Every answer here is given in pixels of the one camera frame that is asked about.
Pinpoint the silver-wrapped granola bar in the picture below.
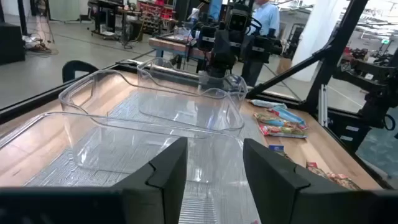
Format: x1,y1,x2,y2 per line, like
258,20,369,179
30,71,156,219
248,98,289,110

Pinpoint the wooden workbench with blue legs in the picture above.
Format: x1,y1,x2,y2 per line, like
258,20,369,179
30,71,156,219
147,36,215,71

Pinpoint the black frame clamp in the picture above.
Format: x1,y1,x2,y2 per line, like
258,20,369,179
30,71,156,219
61,59,100,84

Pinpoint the red parts shelving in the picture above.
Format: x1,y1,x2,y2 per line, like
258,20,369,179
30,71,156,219
137,0,175,35

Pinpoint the black cabinet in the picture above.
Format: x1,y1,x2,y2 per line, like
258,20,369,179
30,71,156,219
0,22,26,65

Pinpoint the purple-end granola bar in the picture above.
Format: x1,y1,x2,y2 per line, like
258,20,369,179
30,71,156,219
268,144,293,162

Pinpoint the white column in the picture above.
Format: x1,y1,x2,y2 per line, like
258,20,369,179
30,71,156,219
291,0,351,82

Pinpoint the person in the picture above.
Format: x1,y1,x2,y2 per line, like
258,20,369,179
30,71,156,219
241,0,281,88

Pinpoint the black aluminium table frame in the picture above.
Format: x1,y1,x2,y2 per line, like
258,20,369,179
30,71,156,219
0,0,398,191

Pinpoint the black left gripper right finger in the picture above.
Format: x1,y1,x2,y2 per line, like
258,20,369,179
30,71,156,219
243,138,361,224

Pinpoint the orange-end granola bar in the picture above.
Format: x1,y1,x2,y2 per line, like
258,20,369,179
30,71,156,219
305,161,362,191

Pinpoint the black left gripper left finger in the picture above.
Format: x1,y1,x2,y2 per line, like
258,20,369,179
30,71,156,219
113,136,189,224

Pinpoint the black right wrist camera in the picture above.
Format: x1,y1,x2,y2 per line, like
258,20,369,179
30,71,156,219
228,8,251,32

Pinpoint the red-end granola bar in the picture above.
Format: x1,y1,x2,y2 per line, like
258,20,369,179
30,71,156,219
257,123,309,139

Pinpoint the blue granola bar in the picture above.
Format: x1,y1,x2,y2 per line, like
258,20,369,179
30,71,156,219
269,105,308,129

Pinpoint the green snack bar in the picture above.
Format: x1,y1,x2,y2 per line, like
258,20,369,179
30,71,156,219
253,112,307,131

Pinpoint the black equipment cart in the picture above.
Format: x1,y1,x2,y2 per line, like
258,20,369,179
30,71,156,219
87,0,144,43

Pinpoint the clear plastic bin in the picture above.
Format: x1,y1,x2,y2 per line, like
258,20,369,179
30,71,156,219
0,111,264,224
58,68,246,175
136,57,249,131

